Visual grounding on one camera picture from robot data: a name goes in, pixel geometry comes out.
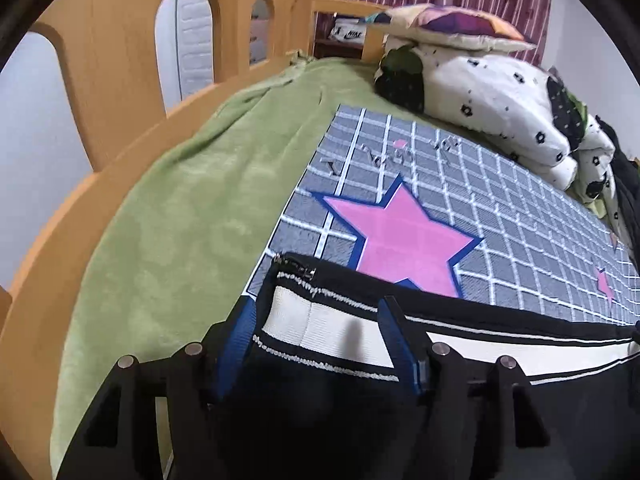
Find white flower-print quilt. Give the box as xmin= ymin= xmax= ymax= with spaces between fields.
xmin=374 ymin=42 xmax=621 ymax=218

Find black pants with white waistband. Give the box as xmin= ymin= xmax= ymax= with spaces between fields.
xmin=210 ymin=252 xmax=640 ymax=480

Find grey checked star-print sheet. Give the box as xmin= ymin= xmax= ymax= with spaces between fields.
xmin=245 ymin=105 xmax=640 ymax=328

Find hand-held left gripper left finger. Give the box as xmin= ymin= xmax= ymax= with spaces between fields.
xmin=55 ymin=296 xmax=261 ymax=480

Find white radiator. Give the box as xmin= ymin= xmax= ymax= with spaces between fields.
xmin=176 ymin=0 xmax=216 ymax=98

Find green fleece blanket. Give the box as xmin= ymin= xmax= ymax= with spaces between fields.
xmin=50 ymin=55 xmax=621 ymax=476

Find colourful patchwork pillow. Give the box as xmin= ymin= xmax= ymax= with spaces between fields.
xmin=367 ymin=4 xmax=538 ymax=53

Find white shoe box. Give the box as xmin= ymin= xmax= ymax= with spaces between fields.
xmin=327 ymin=16 xmax=371 ymax=43

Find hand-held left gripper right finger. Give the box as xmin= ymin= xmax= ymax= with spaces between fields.
xmin=377 ymin=296 xmax=567 ymax=480

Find wooden bed frame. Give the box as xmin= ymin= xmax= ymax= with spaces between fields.
xmin=0 ymin=0 xmax=396 ymax=480

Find black padded jacket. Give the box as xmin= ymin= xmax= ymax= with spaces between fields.
xmin=595 ymin=115 xmax=640 ymax=246

